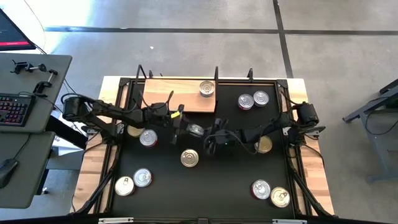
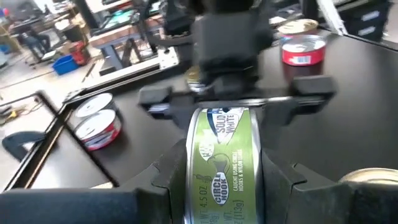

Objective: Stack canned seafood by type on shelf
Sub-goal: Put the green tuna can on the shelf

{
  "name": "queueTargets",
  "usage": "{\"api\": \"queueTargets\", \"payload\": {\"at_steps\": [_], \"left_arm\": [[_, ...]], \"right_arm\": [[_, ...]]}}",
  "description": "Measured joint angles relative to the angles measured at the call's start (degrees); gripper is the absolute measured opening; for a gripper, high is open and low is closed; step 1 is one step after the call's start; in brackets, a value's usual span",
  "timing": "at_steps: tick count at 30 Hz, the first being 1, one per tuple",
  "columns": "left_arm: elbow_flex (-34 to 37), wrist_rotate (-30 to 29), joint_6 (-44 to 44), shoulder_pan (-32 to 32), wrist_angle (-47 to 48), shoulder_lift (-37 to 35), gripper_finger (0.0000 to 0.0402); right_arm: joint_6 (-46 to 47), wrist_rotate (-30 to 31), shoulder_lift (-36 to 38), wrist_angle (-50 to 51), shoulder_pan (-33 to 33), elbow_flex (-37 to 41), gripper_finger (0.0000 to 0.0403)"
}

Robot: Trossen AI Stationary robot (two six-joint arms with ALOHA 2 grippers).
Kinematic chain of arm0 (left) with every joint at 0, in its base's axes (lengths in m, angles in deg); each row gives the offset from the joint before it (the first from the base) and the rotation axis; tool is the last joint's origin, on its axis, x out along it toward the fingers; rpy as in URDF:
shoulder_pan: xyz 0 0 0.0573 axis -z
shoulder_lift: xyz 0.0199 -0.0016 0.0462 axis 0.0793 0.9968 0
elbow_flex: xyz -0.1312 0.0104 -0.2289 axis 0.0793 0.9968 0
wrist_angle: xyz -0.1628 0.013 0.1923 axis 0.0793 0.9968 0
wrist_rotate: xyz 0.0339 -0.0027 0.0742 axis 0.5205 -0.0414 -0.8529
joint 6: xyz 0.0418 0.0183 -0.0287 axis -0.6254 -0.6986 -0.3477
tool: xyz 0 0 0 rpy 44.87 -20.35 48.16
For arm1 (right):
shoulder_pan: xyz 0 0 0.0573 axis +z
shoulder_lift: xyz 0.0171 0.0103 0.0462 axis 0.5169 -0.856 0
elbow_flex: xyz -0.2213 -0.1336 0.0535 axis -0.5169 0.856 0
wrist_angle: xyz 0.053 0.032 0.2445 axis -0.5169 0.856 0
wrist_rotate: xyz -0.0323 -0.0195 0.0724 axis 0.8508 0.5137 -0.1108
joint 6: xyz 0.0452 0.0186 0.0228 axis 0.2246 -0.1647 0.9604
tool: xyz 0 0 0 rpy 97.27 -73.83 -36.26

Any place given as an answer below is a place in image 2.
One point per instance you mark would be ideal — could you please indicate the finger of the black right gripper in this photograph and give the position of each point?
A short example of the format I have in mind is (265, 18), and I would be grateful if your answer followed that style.
(180, 116)
(276, 121)

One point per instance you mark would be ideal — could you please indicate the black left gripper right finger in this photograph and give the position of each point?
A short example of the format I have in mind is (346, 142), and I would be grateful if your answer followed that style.
(280, 193)

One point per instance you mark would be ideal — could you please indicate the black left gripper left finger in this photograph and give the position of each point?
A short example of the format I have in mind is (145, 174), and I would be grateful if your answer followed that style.
(168, 193)

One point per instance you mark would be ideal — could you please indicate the green label can gold lid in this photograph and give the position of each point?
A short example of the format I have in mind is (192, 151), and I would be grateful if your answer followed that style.
(192, 77)

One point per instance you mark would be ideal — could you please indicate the green label can silver lid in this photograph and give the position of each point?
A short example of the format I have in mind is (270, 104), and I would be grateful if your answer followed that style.
(93, 104)
(224, 171)

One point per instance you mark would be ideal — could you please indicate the blue label seafood can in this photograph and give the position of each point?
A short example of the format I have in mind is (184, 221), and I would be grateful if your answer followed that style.
(298, 26)
(370, 175)

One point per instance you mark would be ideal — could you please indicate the red label can silver lid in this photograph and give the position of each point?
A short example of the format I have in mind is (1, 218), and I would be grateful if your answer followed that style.
(303, 49)
(98, 129)

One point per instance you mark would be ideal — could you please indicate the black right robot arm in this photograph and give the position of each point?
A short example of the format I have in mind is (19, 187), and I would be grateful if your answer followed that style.
(236, 3)

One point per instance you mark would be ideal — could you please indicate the silver mounting plate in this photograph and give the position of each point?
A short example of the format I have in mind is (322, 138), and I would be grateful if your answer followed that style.
(168, 59)

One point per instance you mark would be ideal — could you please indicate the black table mat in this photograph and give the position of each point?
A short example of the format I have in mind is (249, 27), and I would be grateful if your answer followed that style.
(342, 124)

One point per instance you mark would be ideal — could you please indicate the wooden workbench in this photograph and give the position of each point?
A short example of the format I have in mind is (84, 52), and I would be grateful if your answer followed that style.
(118, 34)

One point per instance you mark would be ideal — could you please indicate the white slanted bar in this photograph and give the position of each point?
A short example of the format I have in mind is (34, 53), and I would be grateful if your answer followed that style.
(331, 15)

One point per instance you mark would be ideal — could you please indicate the red floor container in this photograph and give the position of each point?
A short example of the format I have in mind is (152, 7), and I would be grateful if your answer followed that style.
(80, 54)

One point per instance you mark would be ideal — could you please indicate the blue plastic bin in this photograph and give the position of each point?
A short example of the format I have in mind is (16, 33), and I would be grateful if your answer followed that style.
(65, 65)

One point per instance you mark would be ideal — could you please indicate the black storage crate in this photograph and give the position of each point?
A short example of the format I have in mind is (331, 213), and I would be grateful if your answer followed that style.
(367, 18)

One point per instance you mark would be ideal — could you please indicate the person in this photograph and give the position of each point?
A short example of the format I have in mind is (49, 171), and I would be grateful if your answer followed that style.
(31, 37)

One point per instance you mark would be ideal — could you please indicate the black aluminium rig frame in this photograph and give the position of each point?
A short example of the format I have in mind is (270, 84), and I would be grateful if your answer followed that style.
(102, 88)

